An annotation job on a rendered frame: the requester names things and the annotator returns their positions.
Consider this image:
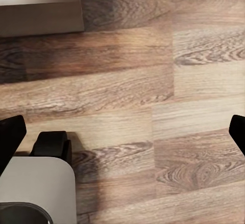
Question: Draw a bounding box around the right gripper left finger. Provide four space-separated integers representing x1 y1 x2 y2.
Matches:
0 115 27 176

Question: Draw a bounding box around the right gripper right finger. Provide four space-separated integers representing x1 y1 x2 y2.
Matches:
229 115 245 156

